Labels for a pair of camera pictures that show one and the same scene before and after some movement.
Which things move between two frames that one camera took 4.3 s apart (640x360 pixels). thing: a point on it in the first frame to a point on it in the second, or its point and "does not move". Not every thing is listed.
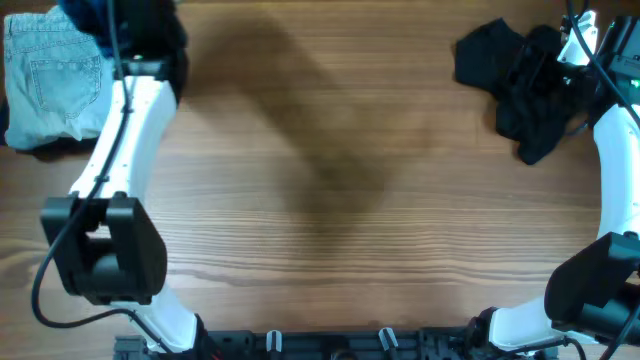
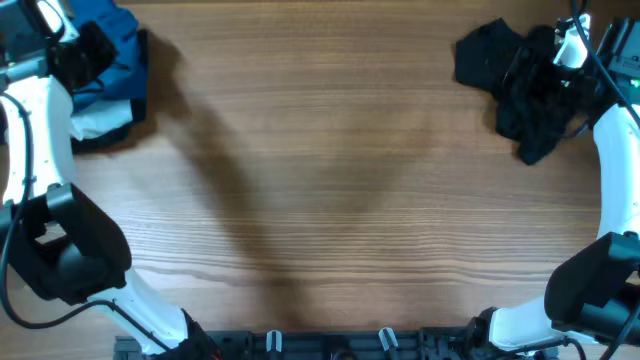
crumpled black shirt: (536, 102) does not move
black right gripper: (536, 76) to (542, 78)
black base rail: (334, 344) does not move
